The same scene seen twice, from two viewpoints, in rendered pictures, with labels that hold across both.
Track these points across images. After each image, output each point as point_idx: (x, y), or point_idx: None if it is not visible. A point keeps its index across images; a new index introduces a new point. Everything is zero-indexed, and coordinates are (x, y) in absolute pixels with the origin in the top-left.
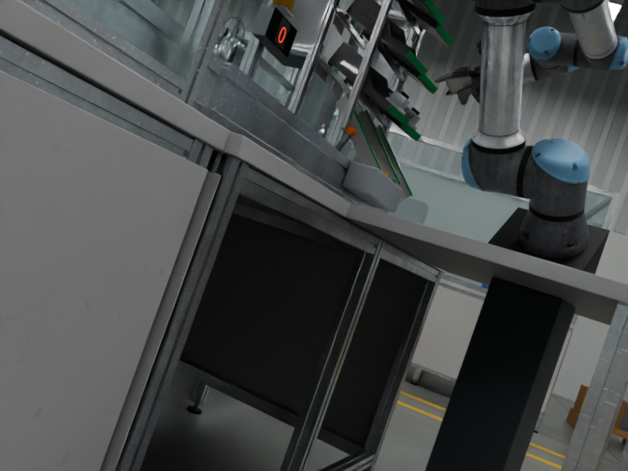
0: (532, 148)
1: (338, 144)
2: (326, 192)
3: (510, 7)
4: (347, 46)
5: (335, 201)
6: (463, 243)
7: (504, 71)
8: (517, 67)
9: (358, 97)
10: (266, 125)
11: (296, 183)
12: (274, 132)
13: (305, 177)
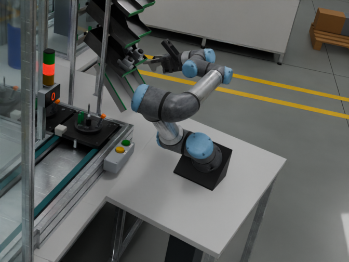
0: (186, 138)
1: (98, 122)
2: (93, 213)
3: (155, 120)
4: (91, 34)
5: (98, 207)
6: (152, 221)
7: (162, 128)
8: (168, 126)
9: (105, 68)
10: (60, 215)
11: (79, 233)
12: (64, 211)
13: (81, 227)
